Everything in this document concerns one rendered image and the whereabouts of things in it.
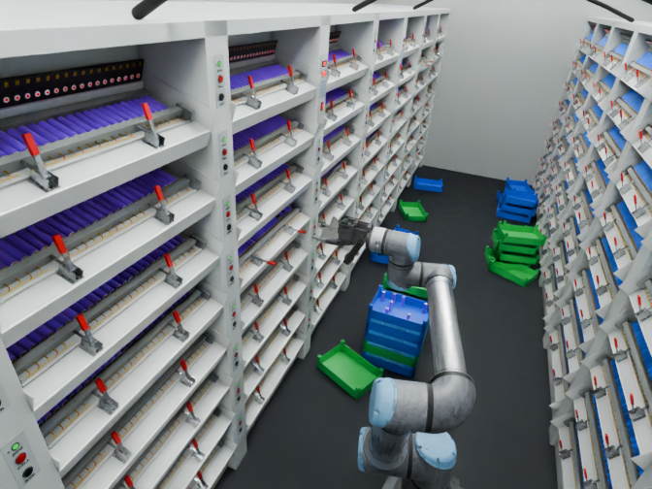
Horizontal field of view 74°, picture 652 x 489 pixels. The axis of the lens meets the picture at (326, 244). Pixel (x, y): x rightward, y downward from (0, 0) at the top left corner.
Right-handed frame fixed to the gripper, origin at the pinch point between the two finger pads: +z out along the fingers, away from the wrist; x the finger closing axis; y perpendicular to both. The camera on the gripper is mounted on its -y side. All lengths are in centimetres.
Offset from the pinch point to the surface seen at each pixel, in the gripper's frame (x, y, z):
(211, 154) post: 40, 39, 15
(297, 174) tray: -27.0, 10.2, 21.4
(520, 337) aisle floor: -105, -103, -95
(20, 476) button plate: 106, -3, 16
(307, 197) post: -30.3, -1.3, 18.2
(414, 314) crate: -55, -69, -34
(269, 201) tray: 1.6, 9.5, 19.6
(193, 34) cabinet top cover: 44, 68, 14
